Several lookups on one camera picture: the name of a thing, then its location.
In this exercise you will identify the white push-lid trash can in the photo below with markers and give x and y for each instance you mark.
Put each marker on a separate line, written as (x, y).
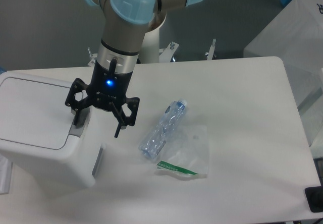
(38, 132)

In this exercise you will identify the clear plastic bag green strip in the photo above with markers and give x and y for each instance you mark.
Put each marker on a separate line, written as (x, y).
(186, 155)

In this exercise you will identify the crushed clear plastic bottle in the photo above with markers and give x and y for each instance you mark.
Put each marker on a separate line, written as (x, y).
(157, 136)

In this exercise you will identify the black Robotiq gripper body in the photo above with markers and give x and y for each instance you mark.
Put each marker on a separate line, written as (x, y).
(105, 87)

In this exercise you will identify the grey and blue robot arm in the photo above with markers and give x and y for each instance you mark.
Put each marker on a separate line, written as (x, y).
(126, 23)

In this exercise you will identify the white metal base frame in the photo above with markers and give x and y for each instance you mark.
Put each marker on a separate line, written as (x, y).
(166, 55)

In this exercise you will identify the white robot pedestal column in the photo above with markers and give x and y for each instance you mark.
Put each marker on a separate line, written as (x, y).
(149, 52)

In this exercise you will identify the white paper sheet at left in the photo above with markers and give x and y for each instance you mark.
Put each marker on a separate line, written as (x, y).
(6, 173)

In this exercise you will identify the black device at table edge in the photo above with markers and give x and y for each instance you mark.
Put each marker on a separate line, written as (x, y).
(314, 198)

